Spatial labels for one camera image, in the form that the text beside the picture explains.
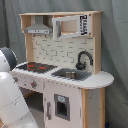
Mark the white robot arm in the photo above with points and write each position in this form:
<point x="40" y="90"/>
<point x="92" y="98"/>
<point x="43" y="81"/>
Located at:
<point x="14" y="111"/>

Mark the stove knob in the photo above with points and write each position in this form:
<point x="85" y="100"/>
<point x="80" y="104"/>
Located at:
<point x="15" y="79"/>
<point x="33" y="84"/>

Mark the right stove knob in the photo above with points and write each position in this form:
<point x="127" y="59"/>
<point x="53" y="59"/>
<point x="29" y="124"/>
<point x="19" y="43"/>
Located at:
<point x="33" y="84"/>

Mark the black toy faucet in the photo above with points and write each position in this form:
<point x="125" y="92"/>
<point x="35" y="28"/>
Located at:
<point x="80" y="65"/>

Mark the grey toy sink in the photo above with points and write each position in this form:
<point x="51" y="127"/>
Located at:
<point x="72" y="74"/>

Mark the black toy stovetop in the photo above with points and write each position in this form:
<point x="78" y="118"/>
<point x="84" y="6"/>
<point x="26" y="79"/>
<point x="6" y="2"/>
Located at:
<point x="36" y="67"/>

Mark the grey range hood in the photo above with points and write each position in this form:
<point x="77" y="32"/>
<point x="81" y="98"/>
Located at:
<point x="39" y="27"/>

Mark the white cabinet door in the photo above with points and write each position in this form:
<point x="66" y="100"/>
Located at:
<point x="62" y="106"/>

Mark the left stove knob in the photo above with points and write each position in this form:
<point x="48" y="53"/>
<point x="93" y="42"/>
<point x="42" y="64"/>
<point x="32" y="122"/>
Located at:
<point x="15" y="79"/>

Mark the wooden toy kitchen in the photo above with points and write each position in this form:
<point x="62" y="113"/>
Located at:
<point x="63" y="53"/>

